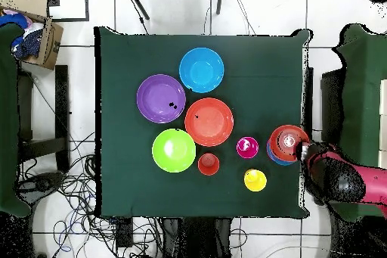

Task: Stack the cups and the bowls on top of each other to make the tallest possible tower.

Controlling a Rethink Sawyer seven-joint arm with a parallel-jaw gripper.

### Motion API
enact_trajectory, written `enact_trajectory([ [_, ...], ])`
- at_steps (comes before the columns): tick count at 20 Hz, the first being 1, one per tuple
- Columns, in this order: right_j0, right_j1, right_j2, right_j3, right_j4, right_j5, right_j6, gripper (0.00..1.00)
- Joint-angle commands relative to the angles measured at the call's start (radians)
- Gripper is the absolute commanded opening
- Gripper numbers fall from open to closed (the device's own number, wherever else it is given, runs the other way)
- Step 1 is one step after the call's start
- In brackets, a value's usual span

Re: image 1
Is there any large orange bowl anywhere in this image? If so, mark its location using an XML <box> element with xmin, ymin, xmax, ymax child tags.
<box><xmin>184</xmin><ymin>97</ymin><xmax>235</xmax><ymax>148</ymax></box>

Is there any green bowl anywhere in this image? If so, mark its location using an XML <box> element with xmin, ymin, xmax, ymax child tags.
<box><xmin>151</xmin><ymin>128</ymin><xmax>197</xmax><ymax>174</ymax></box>

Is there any pink cup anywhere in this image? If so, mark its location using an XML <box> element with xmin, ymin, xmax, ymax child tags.
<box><xmin>235</xmin><ymin>135</ymin><xmax>260</xmax><ymax>160</ymax></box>

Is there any small blue bowl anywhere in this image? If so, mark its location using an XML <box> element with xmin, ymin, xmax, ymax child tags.
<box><xmin>266</xmin><ymin>138</ymin><xmax>296</xmax><ymax>167</ymax></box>

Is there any small orange bowl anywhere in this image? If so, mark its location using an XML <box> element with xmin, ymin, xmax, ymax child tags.
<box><xmin>268</xmin><ymin>124</ymin><xmax>311</xmax><ymax>163</ymax></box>

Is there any orange cup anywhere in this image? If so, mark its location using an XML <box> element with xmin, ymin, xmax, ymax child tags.
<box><xmin>197</xmin><ymin>152</ymin><xmax>221</xmax><ymax>176</ymax></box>

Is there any purple bowl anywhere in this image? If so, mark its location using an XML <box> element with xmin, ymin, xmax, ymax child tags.
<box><xmin>135</xmin><ymin>73</ymin><xmax>187</xmax><ymax>124</ymax></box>

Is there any large blue bowl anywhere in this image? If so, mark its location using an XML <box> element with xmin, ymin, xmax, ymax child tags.
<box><xmin>178</xmin><ymin>46</ymin><xmax>225</xmax><ymax>94</ymax></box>

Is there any yellow cup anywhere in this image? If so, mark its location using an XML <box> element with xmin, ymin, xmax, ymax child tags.
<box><xmin>243</xmin><ymin>168</ymin><xmax>268</xmax><ymax>193</ymax></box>

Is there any dark green tablecloth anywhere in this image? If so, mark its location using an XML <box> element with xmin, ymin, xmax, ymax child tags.
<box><xmin>94</xmin><ymin>26</ymin><xmax>314</xmax><ymax>220</ymax></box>

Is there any black power strip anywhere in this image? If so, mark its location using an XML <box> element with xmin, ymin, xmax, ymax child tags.
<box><xmin>115</xmin><ymin>216</ymin><xmax>135</xmax><ymax>248</ymax></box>

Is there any dark grey stand base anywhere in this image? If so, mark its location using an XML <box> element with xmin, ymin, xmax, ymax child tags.
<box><xmin>16</xmin><ymin>172</ymin><xmax>66</xmax><ymax>207</ymax></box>

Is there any cardboard box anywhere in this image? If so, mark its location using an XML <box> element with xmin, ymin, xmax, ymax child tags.
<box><xmin>0</xmin><ymin>0</ymin><xmax>64</xmax><ymax>72</ymax></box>

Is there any green covered side table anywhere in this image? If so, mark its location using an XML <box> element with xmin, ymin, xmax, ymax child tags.
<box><xmin>327</xmin><ymin>23</ymin><xmax>387</xmax><ymax>222</ymax></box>
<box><xmin>0</xmin><ymin>23</ymin><xmax>31</xmax><ymax>218</ymax></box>

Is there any tangle of cables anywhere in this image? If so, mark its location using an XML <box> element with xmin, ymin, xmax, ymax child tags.
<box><xmin>17</xmin><ymin>130</ymin><xmax>164</xmax><ymax>258</ymax></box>

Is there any black chair frame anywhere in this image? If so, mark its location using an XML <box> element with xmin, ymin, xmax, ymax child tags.
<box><xmin>302</xmin><ymin>67</ymin><xmax>344</xmax><ymax>150</ymax></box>
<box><xmin>16</xmin><ymin>64</ymin><xmax>70</xmax><ymax>174</ymax></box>

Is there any white board black frame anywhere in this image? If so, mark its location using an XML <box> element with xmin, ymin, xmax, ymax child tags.
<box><xmin>48</xmin><ymin>0</ymin><xmax>90</xmax><ymax>23</ymax></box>

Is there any blue cable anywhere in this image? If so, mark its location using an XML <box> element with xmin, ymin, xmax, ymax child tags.
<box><xmin>54</xmin><ymin>221</ymin><xmax>73</xmax><ymax>254</ymax></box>

